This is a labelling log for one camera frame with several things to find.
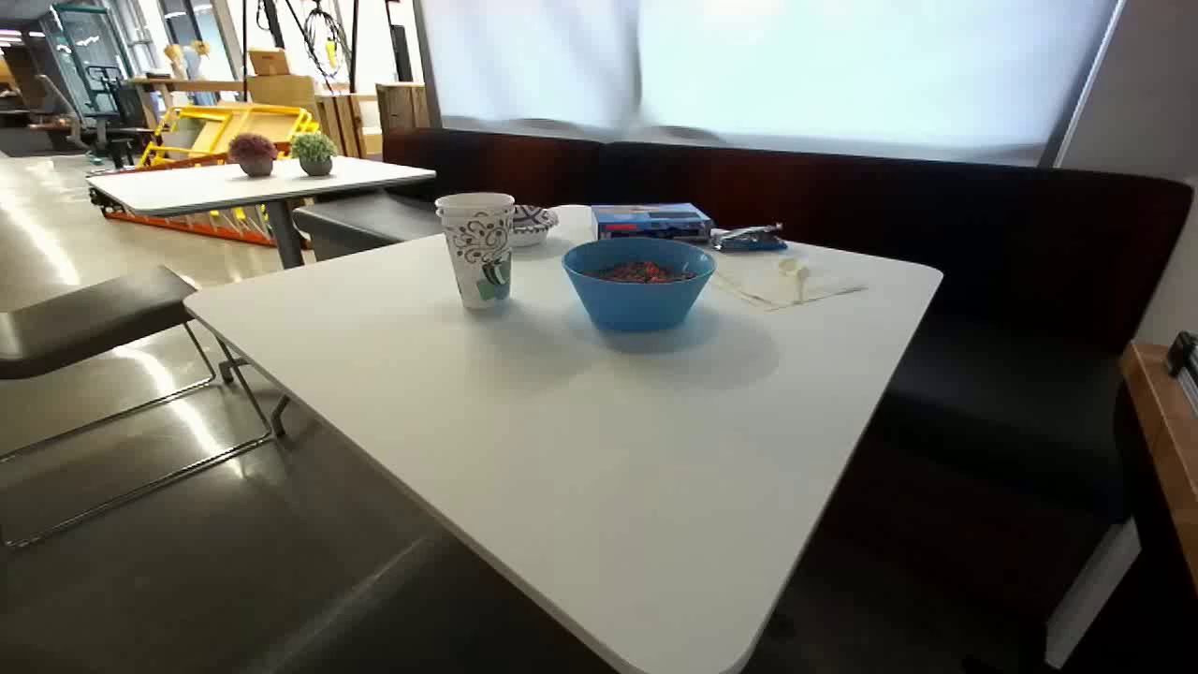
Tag small blue cookie pack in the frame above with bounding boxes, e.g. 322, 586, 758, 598
710, 220, 792, 258

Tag white window blind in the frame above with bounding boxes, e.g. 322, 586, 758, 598
415, 0, 1127, 170

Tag wooden cabinet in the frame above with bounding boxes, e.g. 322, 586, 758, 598
1121, 340, 1198, 591

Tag patterned white paper cup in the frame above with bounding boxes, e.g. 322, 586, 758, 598
432, 188, 520, 316

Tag black upholstered bench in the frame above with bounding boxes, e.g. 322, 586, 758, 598
292, 123, 1198, 674

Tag blue plastic bowl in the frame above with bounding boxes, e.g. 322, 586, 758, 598
559, 235, 719, 336

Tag black chair with metal legs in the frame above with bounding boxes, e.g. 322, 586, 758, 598
0, 263, 292, 553

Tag wooden crate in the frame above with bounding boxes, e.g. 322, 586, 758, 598
315, 84, 436, 163

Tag yellow metal frame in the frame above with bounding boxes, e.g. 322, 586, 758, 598
135, 102, 322, 174

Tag black item on cabinet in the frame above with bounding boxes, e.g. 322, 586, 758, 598
1165, 330, 1198, 384

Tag white side table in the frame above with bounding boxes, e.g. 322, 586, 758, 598
88, 153, 441, 274

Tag white paper napkin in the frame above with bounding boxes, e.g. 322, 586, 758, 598
710, 246, 868, 313

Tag green potted plant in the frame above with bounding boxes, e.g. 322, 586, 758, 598
289, 132, 341, 179

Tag small patterned paper bowl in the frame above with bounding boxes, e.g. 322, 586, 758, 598
506, 201, 561, 250

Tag blue cookie box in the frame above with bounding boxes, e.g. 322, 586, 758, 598
587, 199, 719, 246

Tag dark metal shelf rack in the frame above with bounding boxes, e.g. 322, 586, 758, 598
0, 0, 144, 163

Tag cardboard box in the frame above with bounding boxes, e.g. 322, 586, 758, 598
246, 50, 322, 117

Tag colourful candies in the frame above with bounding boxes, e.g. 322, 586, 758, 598
597, 254, 685, 290

